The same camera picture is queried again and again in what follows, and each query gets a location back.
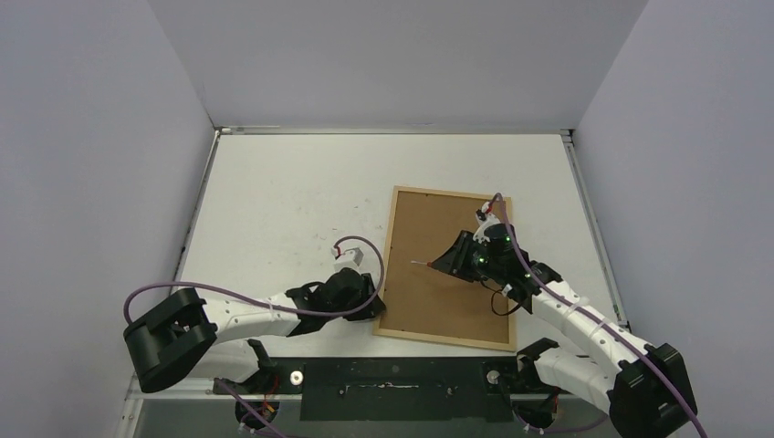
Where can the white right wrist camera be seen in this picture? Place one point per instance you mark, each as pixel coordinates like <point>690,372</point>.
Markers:
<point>485,219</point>

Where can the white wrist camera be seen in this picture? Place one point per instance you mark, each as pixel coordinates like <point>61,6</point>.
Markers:
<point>350,258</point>
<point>485,219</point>

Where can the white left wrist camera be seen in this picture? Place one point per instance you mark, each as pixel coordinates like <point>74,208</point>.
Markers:
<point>350,258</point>

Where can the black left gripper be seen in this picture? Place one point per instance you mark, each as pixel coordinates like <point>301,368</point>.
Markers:
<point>367,294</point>

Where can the wooden picture frame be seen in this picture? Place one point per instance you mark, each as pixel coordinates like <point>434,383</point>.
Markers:
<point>423,304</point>

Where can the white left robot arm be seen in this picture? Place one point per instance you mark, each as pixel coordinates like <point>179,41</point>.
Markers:
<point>186,332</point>

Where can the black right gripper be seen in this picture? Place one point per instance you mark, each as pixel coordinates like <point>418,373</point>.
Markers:
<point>462,260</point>

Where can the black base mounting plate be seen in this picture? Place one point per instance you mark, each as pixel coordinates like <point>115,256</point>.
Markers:
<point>397,389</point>

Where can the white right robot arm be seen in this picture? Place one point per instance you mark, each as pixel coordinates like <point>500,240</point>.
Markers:
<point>608,347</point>

